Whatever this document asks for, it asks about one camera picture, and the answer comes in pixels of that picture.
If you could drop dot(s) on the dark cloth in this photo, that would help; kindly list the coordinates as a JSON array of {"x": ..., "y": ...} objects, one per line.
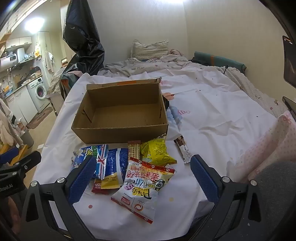
[{"x": 166, "y": 102}]

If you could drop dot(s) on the grey floral quilt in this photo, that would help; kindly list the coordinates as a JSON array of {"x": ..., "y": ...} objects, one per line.
[{"x": 138, "y": 67}]

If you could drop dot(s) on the teal and pink bag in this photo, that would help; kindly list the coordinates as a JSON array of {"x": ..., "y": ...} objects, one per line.
[{"x": 68, "y": 80}]

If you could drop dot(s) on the dark blue snack packet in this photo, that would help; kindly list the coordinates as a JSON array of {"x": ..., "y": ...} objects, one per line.
[{"x": 115, "y": 160}]

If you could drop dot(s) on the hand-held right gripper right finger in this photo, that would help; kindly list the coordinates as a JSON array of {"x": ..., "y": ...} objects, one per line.
[{"x": 204, "y": 178}]

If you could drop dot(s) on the cream hanging cloth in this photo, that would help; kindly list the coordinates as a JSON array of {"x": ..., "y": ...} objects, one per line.
[{"x": 5, "y": 125}]

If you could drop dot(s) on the black plastic bag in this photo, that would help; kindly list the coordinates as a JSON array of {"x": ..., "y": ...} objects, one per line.
[{"x": 81, "y": 34}]

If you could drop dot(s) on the small yellow sachet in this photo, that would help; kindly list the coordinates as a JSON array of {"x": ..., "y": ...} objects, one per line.
[{"x": 111, "y": 180}]

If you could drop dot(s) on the brown and white stick packet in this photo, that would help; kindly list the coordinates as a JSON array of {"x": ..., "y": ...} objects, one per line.
[{"x": 182, "y": 148}]

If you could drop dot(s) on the patterned pillow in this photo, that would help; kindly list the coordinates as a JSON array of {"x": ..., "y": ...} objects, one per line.
[{"x": 148, "y": 51}]

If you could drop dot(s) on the brown cardboard box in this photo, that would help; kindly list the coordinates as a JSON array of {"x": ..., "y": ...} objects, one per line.
[{"x": 120, "y": 132}]

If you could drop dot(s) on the yellow snack packet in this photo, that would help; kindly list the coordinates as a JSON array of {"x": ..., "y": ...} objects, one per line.
[{"x": 157, "y": 153}]

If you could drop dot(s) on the blue and white puffed snack packet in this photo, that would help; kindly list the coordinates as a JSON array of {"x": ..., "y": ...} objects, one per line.
[{"x": 101, "y": 160}]

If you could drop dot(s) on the white printed bed sheet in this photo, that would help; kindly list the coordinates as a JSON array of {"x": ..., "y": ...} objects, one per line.
[{"x": 208, "y": 111}]

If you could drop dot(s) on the white hanging towel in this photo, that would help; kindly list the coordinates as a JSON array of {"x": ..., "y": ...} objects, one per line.
[{"x": 49, "y": 61}]

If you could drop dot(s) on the dark flat device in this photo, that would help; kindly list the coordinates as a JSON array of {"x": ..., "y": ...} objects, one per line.
[{"x": 290, "y": 64}]

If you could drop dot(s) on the grey trash bin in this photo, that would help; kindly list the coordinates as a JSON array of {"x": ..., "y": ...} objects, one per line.
[{"x": 26, "y": 139}]

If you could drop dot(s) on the white washing machine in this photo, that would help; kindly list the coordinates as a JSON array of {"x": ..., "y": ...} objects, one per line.
[{"x": 39, "y": 92}]

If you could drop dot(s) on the white wall cabinet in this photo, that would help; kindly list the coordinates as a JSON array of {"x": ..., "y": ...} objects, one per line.
[{"x": 19, "y": 42}]

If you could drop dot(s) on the pink dotted blanket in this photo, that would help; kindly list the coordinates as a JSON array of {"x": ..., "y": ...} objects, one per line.
[{"x": 277, "y": 139}]

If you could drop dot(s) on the green folded blanket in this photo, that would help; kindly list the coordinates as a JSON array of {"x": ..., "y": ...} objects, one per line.
[{"x": 217, "y": 59}]

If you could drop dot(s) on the brown floor mat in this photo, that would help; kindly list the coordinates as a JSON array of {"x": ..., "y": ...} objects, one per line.
[{"x": 39, "y": 118}]

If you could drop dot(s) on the small red sachet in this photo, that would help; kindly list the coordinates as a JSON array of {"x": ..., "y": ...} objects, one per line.
[{"x": 97, "y": 187}]

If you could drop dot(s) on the white kitchen base cabinet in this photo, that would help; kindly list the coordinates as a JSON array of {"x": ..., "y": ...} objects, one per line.
[{"x": 20, "y": 106}]

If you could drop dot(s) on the white water heater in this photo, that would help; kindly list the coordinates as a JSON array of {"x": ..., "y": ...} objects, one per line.
[{"x": 9, "y": 61}]

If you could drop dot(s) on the tan wafer bar packet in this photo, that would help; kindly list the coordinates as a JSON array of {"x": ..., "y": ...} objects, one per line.
[{"x": 134, "y": 150}]

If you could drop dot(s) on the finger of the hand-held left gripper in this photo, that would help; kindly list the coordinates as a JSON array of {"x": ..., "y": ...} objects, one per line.
[
  {"x": 9, "y": 154},
  {"x": 27, "y": 161}
]

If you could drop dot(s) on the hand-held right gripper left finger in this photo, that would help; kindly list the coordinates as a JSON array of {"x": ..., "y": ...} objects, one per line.
[{"x": 82, "y": 178}]

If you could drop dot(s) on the white red-trimmed snack packet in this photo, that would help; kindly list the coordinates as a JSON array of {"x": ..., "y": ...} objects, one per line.
[{"x": 138, "y": 190}]

